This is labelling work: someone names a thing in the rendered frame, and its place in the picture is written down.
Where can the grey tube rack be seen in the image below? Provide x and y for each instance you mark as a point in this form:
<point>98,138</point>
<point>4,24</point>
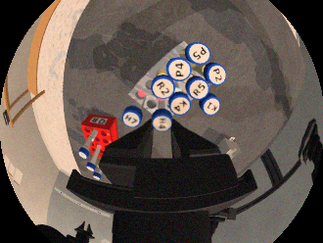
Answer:
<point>150,102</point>

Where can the red lego plate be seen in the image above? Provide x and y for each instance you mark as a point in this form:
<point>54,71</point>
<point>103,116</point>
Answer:
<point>108,124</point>

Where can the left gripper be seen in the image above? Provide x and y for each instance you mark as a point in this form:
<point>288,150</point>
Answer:
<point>84,235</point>

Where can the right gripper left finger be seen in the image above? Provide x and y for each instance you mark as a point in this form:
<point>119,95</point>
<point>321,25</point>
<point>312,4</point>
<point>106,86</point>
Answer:
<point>132,143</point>

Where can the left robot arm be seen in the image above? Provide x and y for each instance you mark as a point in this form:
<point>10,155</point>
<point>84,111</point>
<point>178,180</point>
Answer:
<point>213,225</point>

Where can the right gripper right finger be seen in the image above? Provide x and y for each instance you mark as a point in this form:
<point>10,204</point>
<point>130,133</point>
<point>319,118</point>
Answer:
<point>191,144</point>

